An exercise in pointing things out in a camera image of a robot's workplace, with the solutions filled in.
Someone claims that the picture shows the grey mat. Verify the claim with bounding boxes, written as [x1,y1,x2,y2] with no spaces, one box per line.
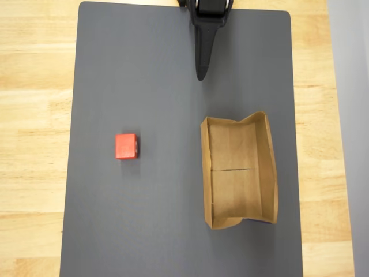
[59,1,304,277]

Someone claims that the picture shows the red cube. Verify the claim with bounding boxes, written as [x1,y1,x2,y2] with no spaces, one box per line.
[115,133,140,160]

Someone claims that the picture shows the brown paper bag tray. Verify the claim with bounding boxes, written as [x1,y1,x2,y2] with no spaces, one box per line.
[200,111,279,231]

